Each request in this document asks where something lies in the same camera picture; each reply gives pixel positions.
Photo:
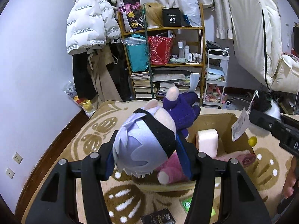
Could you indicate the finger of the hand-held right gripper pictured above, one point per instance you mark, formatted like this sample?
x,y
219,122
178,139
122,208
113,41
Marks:
x,y
264,122

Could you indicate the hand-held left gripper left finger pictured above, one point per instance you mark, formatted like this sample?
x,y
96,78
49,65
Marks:
x,y
108,170

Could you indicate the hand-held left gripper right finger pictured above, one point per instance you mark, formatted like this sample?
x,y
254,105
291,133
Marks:
x,y
184,161

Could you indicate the pink plush toy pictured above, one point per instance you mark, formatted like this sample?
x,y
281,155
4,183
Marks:
x,y
170,168

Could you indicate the black and white plush toy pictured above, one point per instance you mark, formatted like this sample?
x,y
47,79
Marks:
x,y
273,108

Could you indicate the pink swirl roll plush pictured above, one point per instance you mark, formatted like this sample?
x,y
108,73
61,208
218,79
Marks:
x,y
208,142

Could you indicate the silver-haired plush doll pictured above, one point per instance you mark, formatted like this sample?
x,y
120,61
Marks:
x,y
140,144

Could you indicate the pink meat plush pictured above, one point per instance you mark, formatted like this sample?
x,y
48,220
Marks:
x,y
243,158

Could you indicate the cardboard box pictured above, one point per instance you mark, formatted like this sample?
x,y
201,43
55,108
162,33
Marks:
x,y
210,121

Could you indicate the person's right hand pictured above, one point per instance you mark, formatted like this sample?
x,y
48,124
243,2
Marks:
x,y
290,179

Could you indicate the green packet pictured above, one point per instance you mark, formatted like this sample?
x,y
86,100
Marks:
x,y
186,204

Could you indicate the beige printed blanket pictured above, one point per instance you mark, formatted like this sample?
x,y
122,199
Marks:
x,y
100,126

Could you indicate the black packet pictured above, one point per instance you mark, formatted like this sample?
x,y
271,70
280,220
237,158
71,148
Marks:
x,y
158,217

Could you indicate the white trolley cart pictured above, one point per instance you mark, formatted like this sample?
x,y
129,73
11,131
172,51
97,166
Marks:
x,y
216,79

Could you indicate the plastic bag of toys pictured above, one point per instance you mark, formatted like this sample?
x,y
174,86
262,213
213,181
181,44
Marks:
x,y
79,98

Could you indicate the pile of books and papers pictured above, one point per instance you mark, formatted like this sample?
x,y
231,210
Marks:
x,y
170,79

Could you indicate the stack of books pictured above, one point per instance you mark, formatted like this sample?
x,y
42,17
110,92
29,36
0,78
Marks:
x,y
142,85

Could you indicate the black item on cart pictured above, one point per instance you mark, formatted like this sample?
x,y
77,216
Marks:
x,y
216,46

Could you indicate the white duvet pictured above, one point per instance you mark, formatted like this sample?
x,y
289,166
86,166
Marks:
x,y
252,32

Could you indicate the beige hanging coat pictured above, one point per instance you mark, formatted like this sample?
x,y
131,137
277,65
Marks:
x,y
105,79

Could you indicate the black hanging garment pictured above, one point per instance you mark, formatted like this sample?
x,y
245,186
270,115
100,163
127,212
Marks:
x,y
84,77

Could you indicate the black tote bag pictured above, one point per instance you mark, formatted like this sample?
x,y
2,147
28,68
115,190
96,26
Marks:
x,y
121,74

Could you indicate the wooden shelf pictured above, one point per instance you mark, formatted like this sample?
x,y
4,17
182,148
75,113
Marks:
x,y
202,39

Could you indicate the group of toiletry bottles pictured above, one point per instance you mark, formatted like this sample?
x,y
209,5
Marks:
x,y
186,52

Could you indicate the green pole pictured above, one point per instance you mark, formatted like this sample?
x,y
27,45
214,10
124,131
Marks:
x,y
149,63

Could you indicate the red patterned bag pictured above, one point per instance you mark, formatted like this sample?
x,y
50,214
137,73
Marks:
x,y
161,50

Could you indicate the teal bag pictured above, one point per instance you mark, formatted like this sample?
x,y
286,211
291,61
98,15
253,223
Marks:
x,y
137,56

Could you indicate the cream hanging curtain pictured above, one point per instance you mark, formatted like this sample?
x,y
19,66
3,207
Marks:
x,y
222,9

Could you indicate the white plastic bag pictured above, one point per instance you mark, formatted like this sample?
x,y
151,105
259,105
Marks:
x,y
190,9

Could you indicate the black box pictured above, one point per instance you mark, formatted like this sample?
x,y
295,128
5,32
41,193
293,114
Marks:
x,y
172,18

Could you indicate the blonde wig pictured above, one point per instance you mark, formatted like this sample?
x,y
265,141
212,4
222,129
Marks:
x,y
155,15

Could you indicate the white puffer jacket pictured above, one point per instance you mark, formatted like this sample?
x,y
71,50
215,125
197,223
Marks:
x,y
88,21

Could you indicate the printed cartoon bag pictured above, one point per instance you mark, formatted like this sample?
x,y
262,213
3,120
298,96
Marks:
x,y
130,14

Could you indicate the wall socket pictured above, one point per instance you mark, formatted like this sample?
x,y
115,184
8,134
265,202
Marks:
x,y
9,173
17,158

